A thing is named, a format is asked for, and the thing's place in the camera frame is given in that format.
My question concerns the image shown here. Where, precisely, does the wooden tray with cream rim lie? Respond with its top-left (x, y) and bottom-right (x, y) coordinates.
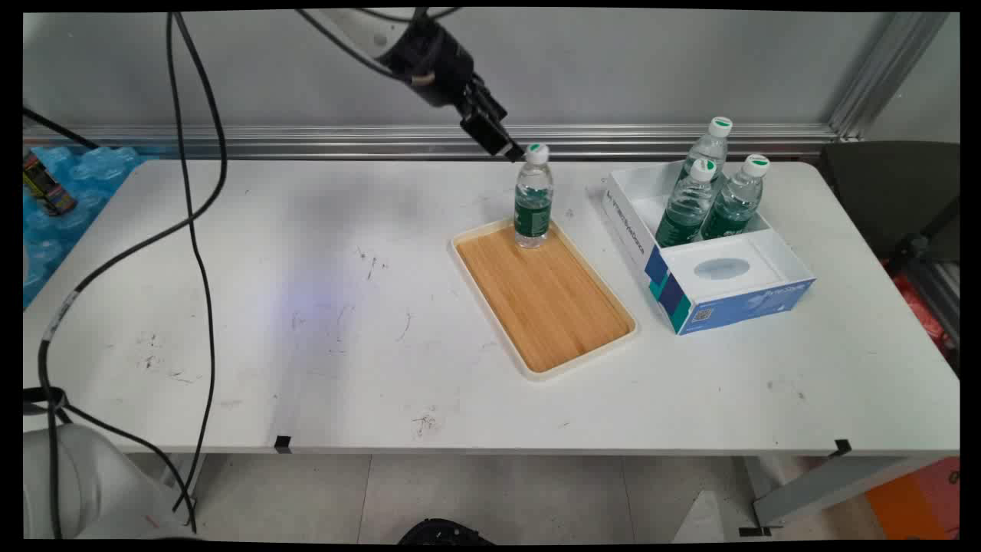
top-left (449, 217), bottom-right (638, 382)

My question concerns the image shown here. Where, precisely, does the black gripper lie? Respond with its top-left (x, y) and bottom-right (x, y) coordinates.
top-left (379, 15), bottom-right (527, 164)

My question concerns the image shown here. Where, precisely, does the white and blue cardboard box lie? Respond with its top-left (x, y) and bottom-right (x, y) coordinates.
top-left (602, 159), bottom-right (816, 337)

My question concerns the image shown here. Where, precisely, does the black cable by wall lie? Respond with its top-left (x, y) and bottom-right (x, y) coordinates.
top-left (23, 107), bottom-right (100, 150)

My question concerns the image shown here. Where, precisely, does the dark printed can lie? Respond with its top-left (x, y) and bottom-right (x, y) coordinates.
top-left (23, 151), bottom-right (77, 217)

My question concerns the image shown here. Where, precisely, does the grey metal frame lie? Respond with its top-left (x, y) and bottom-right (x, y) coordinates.
top-left (904, 257), bottom-right (960, 357)

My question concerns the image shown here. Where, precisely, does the diagonal aluminium profile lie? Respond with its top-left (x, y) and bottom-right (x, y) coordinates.
top-left (828, 11), bottom-right (951, 140)

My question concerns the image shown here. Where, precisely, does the blue wrapped water bottle pack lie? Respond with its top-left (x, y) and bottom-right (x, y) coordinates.
top-left (23, 146), bottom-right (158, 307)

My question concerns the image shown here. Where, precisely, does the horizontal aluminium rail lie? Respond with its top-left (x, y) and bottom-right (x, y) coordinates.
top-left (23, 124), bottom-right (844, 160)

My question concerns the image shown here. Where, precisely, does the white table leg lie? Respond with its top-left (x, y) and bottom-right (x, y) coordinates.
top-left (743, 456), bottom-right (940, 531)

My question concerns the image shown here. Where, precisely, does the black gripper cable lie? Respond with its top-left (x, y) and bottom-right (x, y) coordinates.
top-left (295, 8), bottom-right (461, 81)

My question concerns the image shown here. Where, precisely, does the thin black cable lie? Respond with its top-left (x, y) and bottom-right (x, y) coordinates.
top-left (165, 11), bottom-right (215, 534)

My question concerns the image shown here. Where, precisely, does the thick black cable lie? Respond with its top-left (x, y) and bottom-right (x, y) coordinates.
top-left (37, 11), bottom-right (229, 537)

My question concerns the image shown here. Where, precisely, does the green label water bottle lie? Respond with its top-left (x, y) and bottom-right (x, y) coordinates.
top-left (700, 154), bottom-right (770, 241)
top-left (513, 143), bottom-right (554, 249)
top-left (655, 159), bottom-right (721, 248)
top-left (678, 117), bottom-right (733, 185)

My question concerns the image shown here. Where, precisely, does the orange box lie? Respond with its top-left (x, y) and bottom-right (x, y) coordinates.
top-left (866, 458), bottom-right (960, 540)

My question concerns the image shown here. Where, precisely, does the red bag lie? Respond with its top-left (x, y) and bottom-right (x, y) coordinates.
top-left (881, 261), bottom-right (951, 353)

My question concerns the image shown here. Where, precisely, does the black cable strap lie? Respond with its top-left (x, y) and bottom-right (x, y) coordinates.
top-left (23, 387), bottom-right (70, 419)

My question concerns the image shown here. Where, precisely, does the black round object on floor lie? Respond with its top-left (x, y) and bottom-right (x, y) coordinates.
top-left (397, 519), bottom-right (495, 546)

